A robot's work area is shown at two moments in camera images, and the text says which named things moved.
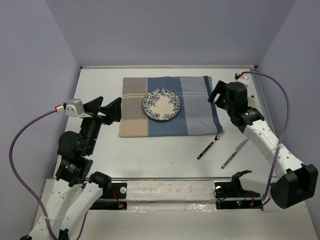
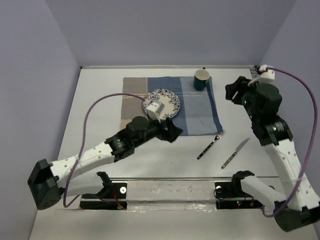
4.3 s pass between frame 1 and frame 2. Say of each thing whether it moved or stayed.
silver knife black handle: stayed
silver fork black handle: stayed
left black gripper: moved
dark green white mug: moved
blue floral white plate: stayed
